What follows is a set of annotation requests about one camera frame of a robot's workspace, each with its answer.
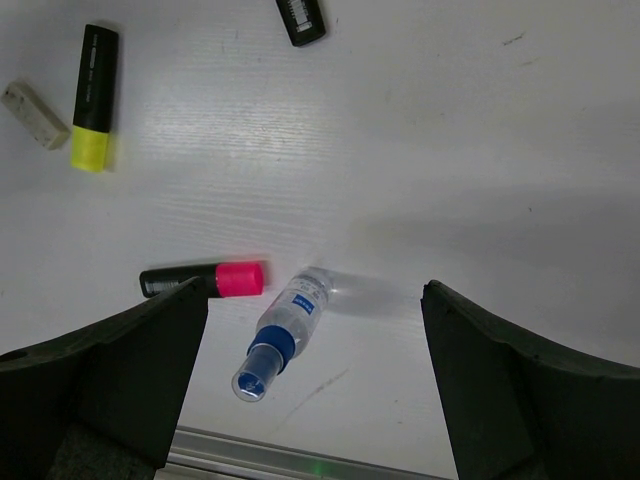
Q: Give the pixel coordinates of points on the pink cap black highlighter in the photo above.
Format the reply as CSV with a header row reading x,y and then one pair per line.
x,y
222,280

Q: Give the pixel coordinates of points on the clear glue bottle blue cap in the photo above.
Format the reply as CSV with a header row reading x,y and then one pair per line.
x,y
283,332

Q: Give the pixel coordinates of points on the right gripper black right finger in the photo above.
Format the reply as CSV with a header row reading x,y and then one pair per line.
x,y
520,406

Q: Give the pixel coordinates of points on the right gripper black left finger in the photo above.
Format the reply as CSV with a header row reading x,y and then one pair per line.
x,y
103,401

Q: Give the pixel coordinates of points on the aluminium rail frame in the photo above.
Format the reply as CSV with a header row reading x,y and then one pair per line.
x,y
208,453

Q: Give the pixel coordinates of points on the yellow cap black highlighter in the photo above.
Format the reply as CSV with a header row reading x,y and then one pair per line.
x,y
94,100

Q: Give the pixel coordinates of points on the white eraser block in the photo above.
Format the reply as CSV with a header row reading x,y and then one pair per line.
x,y
34,115

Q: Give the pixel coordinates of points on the blue cap black highlighter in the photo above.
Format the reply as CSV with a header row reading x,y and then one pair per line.
x,y
303,21

